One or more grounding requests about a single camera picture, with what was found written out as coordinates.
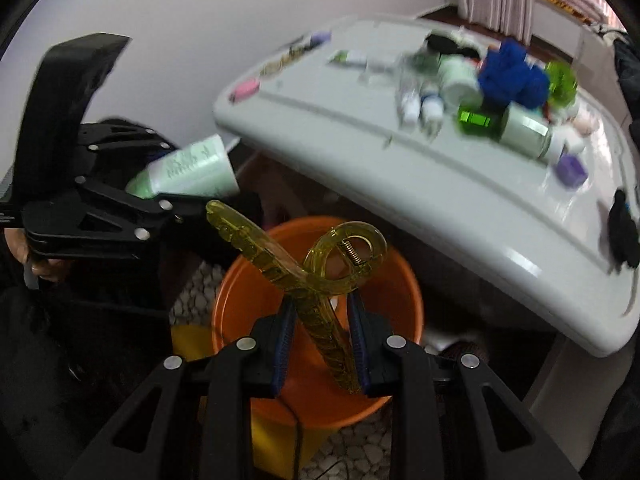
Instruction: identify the orange plastic bucket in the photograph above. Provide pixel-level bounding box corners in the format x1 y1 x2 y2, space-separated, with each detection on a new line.
211 216 426 428

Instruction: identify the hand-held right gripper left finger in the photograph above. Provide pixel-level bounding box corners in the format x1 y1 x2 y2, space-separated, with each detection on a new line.
75 302 297 480

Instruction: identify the small clear bottle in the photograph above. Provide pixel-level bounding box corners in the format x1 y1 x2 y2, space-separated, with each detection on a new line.
397 67 423 126
420 85 444 131

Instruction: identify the green glass bottle white label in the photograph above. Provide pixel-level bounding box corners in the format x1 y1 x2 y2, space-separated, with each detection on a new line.
457 105 567 163

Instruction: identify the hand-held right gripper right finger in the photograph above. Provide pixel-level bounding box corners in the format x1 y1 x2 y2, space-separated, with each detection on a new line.
346 292 582 480

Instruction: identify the blue knitted pouch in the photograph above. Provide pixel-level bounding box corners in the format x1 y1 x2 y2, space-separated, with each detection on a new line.
477 39 551 108

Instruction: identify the yellow patterned blanket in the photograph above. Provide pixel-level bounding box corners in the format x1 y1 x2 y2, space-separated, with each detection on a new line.
542 0 606 23

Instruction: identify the small pink box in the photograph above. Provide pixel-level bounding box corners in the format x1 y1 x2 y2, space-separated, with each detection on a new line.
231 79 261 103

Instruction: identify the person's dark clothing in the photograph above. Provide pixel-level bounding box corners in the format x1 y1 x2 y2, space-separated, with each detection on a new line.
0 260 201 480

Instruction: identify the pale green cosmetic tube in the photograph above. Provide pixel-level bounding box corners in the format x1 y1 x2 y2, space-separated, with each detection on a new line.
125 134 241 200

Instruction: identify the dark clothing pile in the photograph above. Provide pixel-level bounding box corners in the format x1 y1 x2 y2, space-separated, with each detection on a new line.
614 25 640 138

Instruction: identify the white round jar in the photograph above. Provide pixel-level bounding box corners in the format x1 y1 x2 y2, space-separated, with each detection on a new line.
437 56 481 106

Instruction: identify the dark purple box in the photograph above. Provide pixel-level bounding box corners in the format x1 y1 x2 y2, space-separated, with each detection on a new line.
555 152 587 188

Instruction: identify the black sock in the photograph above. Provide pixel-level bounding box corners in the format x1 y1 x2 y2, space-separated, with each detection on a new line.
425 30 483 58

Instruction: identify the gold patterned hair clip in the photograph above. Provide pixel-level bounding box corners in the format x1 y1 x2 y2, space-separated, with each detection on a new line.
260 47 306 78

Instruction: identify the person's left hand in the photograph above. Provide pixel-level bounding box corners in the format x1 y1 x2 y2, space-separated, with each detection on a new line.
4 231 72 285

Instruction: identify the yellow transparent hair clip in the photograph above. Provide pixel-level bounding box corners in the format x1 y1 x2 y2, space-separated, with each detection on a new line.
206 200 388 395

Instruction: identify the small black item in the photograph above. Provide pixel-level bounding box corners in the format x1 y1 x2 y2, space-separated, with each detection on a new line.
606 189 640 268

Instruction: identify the small white green tube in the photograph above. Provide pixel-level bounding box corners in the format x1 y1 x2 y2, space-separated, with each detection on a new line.
327 50 368 67

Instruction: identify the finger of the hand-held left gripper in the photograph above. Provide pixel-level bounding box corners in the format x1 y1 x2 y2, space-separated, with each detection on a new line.
77 119 177 187
22 180 202 262

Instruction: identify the black cable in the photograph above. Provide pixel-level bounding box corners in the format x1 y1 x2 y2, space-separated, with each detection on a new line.
277 395 351 480

